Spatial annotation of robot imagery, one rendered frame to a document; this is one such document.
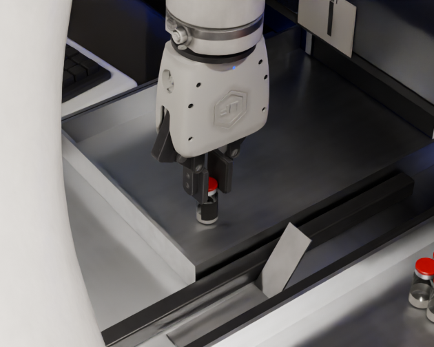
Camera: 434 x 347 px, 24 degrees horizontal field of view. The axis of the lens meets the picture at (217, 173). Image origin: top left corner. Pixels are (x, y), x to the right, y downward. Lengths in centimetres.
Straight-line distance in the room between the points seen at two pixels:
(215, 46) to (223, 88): 5
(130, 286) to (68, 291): 58
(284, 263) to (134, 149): 25
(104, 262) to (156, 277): 5
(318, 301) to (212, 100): 20
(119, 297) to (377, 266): 24
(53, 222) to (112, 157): 72
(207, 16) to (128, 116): 33
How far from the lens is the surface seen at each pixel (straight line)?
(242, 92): 89
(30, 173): 36
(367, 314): 92
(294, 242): 91
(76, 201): 104
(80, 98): 130
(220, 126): 90
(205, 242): 98
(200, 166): 93
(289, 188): 104
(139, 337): 89
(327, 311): 92
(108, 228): 100
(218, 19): 82
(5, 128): 35
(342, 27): 104
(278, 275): 92
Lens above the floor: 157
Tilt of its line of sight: 40 degrees down
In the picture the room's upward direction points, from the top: straight up
